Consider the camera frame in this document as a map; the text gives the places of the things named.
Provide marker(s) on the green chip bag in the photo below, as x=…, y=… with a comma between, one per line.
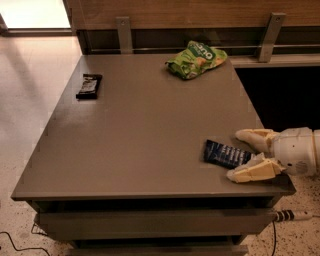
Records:
x=189, y=64

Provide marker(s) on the upper grey drawer front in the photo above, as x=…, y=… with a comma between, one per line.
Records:
x=153, y=224

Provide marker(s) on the grey drawer cabinet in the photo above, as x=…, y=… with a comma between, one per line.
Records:
x=139, y=147

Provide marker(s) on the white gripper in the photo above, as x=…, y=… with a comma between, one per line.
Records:
x=294, y=150

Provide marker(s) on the lower grey drawer front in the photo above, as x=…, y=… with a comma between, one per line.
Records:
x=163, y=251

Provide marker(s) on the black rxbar chocolate wrapper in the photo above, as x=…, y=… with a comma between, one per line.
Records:
x=90, y=86

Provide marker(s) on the grey drawer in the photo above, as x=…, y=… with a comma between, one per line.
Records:
x=163, y=251
x=153, y=224

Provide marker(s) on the right metal bracket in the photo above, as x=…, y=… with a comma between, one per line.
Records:
x=271, y=32

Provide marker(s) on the metal bracket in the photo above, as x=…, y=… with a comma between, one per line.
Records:
x=271, y=32
x=124, y=34

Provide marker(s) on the black white striped plug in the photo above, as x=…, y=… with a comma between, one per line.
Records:
x=292, y=215

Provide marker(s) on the left metal bracket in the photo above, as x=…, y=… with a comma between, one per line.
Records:
x=124, y=34

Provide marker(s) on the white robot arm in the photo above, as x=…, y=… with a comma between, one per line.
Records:
x=317, y=151

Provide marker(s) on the horizontal metal rail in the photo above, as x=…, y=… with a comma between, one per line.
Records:
x=204, y=48

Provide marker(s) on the blue rxbar blueberry wrapper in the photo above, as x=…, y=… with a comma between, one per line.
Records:
x=224, y=155

